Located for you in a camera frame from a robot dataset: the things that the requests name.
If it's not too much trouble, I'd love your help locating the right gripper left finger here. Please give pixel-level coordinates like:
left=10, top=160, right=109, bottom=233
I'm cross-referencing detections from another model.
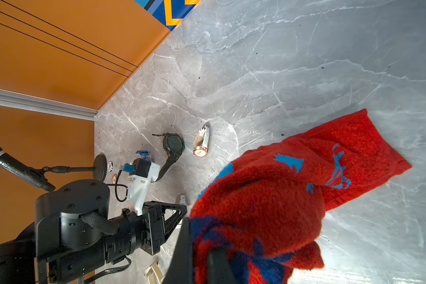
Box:
left=162, top=217, right=194, bottom=284

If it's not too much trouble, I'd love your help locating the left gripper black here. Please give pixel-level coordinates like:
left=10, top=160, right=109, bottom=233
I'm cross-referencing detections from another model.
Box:
left=104, top=201, right=187, bottom=264

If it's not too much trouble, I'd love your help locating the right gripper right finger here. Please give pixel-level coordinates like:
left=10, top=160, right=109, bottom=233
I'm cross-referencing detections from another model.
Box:
left=207, top=248, right=237, bottom=284

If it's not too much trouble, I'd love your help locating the red and blue cloth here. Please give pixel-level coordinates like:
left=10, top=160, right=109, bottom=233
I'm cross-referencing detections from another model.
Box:
left=189, top=110, right=411, bottom=284

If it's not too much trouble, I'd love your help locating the rose gold watch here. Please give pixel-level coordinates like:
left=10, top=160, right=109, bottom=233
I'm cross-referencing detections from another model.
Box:
left=193, top=124, right=210, bottom=157

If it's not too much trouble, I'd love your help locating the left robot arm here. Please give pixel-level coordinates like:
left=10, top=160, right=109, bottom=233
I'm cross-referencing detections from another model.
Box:
left=0, top=179, right=187, bottom=284

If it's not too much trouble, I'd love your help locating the beige band watch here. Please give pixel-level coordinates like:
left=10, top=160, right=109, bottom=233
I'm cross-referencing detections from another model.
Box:
left=144, top=262, right=164, bottom=284

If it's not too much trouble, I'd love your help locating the white round disc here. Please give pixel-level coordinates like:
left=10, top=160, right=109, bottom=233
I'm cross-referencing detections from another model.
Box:
left=107, top=161, right=114, bottom=172

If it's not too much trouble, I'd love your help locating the black microphone on stand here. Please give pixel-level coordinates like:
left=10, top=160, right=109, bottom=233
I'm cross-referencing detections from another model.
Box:
left=0, top=147, right=108, bottom=192

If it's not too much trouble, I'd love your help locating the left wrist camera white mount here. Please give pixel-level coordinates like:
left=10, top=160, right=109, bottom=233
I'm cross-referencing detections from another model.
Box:
left=120, top=158, right=161, bottom=216

